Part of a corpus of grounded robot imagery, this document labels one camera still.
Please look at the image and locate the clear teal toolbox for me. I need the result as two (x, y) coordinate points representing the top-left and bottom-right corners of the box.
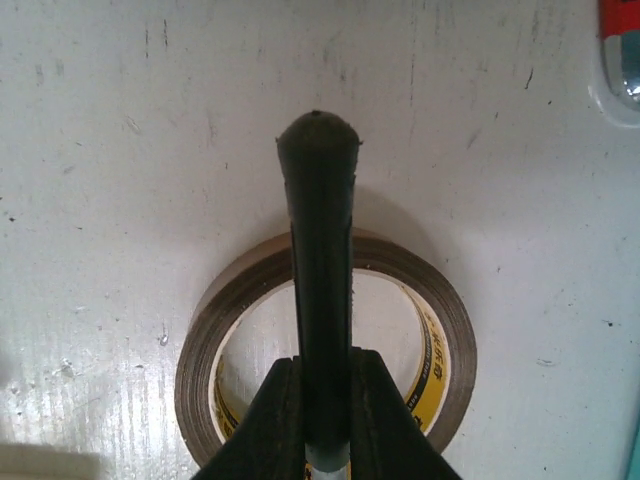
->
(589, 0), (639, 129)

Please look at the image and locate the black handled claw hammer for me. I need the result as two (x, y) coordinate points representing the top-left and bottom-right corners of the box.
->
(276, 110), (361, 474)

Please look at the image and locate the brown packing tape roll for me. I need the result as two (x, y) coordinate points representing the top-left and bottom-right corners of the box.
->
(175, 231), (477, 465)

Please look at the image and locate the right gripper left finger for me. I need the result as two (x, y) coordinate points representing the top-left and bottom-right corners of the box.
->
(193, 357), (306, 480)

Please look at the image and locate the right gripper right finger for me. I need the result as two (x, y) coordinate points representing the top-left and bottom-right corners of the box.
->
(350, 347), (459, 480)

